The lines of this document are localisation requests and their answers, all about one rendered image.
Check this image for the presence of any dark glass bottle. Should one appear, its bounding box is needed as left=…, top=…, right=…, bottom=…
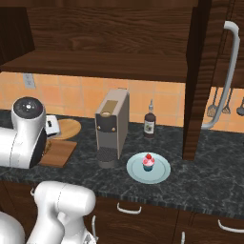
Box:
left=142, top=98, right=157, bottom=140

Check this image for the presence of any long grey door handle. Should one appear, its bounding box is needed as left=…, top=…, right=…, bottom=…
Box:
left=200, top=20, right=241, bottom=131

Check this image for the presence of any hanging metal ladle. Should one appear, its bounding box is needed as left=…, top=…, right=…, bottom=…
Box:
left=235, top=96, right=244, bottom=117

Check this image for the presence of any white wall outlet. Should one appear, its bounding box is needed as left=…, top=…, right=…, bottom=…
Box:
left=22, top=72, right=37, bottom=91

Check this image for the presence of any open wooden cabinet door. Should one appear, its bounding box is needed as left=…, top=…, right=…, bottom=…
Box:
left=182, top=0, right=214, bottom=162

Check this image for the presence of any hanging metal whisk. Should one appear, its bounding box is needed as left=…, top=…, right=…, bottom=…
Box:
left=221, top=88, right=234, bottom=115

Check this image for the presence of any grey coffee machine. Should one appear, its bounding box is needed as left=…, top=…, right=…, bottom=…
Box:
left=94, top=88, right=131, bottom=170

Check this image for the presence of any round light wooden board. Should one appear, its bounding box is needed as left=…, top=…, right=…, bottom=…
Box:
left=47, top=118, right=82, bottom=141

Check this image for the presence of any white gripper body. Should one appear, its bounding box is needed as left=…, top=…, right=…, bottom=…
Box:
left=46, top=114, right=62, bottom=139

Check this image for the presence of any pink cupcake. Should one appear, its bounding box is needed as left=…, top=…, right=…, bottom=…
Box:
left=141, top=152, right=156, bottom=173

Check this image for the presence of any hanging slotted spatula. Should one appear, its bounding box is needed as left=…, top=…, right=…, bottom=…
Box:
left=207, top=87, right=220, bottom=118

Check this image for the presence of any dark wooden drawer front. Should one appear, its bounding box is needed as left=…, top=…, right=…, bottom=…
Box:
left=84, top=195, right=180, bottom=244
left=173, top=209, right=244, bottom=244

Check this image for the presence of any light blue plate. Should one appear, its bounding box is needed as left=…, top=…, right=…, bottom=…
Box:
left=126, top=152, right=172, bottom=186

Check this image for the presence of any rectangular brown cutting board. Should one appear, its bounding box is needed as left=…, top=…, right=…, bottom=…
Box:
left=38, top=139, right=78, bottom=169

